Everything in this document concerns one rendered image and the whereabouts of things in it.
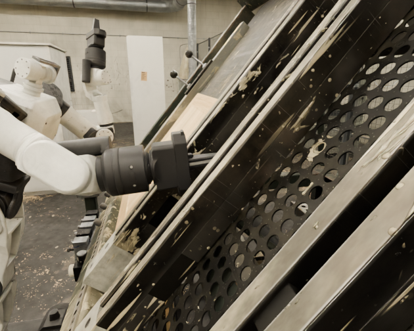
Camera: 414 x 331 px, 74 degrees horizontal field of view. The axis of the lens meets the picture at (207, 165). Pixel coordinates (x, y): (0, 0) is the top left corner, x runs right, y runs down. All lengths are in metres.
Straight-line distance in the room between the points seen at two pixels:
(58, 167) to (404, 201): 0.45
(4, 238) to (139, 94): 4.09
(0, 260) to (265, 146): 1.16
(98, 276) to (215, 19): 9.63
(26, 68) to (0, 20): 9.01
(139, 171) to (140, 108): 4.62
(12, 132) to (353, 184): 0.51
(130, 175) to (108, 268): 0.31
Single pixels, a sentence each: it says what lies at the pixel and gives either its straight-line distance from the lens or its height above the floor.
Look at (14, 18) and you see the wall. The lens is 10.00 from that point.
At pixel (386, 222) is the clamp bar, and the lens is 0.20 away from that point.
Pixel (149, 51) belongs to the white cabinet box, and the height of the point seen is 1.81.
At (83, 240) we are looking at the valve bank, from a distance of 1.27.
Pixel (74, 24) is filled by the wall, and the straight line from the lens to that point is 9.67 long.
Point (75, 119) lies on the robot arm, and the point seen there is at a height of 1.22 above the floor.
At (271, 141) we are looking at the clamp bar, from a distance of 0.41.
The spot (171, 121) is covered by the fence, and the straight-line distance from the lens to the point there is 1.36.
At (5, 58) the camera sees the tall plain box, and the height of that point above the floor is 1.59.
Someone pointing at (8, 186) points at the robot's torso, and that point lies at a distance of 1.20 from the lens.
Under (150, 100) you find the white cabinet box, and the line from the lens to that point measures 5.10.
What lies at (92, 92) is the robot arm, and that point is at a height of 1.33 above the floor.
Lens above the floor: 1.39
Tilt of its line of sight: 18 degrees down
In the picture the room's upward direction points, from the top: straight up
